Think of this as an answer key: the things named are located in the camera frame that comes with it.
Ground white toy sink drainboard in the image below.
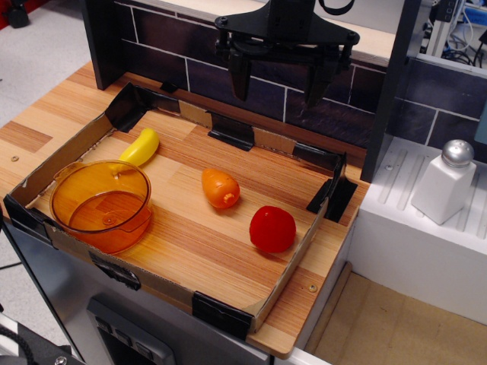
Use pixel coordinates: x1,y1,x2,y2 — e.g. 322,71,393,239
348,138,486,323

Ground red toy tomato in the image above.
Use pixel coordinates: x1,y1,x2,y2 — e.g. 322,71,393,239
249,205,296,253

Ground dark grey shelf frame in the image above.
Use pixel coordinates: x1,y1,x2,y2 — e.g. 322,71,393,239
81,1,408,182

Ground grey toy oven front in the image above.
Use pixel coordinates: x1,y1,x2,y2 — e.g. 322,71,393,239
5,223,274,364

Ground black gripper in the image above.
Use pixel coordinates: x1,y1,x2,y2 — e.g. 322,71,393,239
215,1,360,108

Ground orange transparent plastic pot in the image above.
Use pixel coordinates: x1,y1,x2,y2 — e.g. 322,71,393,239
49,160,152,254

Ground yellow toy banana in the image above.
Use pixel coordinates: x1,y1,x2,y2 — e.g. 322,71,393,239
119,128,159,167

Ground white salt shaker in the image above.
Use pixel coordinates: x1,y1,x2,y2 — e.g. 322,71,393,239
411,139,476,225

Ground orange toy carrot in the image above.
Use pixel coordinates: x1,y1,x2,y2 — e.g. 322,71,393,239
202,168,240,209

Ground cardboard fence with black tape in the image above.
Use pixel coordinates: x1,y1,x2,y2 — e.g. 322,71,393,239
4,84,358,340

